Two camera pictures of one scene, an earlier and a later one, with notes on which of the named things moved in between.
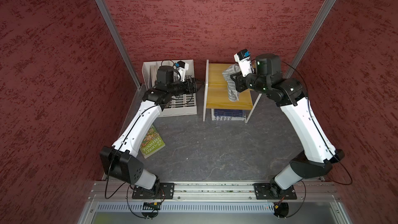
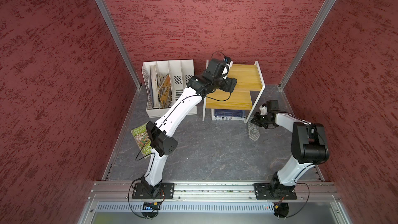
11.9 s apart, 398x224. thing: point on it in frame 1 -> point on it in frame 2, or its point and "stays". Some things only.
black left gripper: x=193 y=85 -> x=229 y=85
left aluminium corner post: x=113 y=26 stays
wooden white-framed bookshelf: x=215 y=93 stays
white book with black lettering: x=229 y=118 stays
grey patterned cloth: x=233 y=94 -> x=253 y=130
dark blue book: x=229 y=112 stays
